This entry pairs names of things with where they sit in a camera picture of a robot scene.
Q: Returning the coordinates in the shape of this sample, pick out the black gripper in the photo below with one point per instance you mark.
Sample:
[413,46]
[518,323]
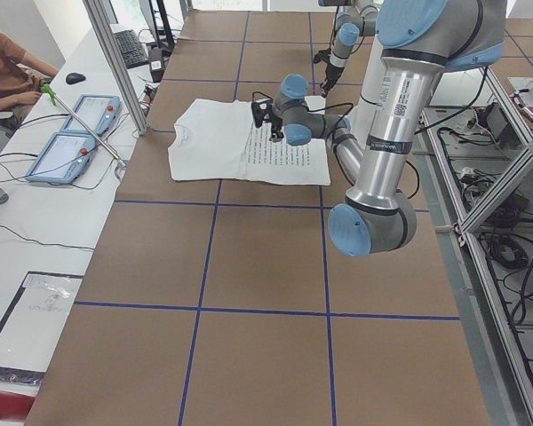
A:
[275,129]
[328,75]

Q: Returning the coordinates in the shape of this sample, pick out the white long-sleeve printed shirt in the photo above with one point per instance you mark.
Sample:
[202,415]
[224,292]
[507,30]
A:
[219,140]

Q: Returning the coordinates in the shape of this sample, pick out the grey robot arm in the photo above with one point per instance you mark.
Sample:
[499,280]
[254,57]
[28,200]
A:
[415,43]
[353,21]

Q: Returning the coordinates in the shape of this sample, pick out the black keyboard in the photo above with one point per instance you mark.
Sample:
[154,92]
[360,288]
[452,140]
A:
[131,49]

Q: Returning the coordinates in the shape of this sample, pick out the upper blue teach pendant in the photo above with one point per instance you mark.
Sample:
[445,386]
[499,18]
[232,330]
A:
[98,111]

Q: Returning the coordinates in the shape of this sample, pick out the blue teach pendant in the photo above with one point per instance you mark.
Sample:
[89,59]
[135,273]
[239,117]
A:
[63,159]
[98,111]

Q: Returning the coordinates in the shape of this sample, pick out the black computer mouse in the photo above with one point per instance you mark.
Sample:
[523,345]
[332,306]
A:
[74,78]

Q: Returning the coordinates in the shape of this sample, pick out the lower blue teach pendant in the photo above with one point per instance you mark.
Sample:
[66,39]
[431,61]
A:
[63,159]

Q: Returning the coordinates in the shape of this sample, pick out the green-tipped metal rod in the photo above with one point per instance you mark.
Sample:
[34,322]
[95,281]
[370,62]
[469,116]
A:
[76,123]

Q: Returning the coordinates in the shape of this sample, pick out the person in orange shirt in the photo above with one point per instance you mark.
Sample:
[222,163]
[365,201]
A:
[22,75]

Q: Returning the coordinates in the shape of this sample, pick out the paper sheet in sleeve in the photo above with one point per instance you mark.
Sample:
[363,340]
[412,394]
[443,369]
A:
[32,323]

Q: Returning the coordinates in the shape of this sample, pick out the aluminium frame rack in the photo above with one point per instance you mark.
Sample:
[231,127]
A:
[475,149]

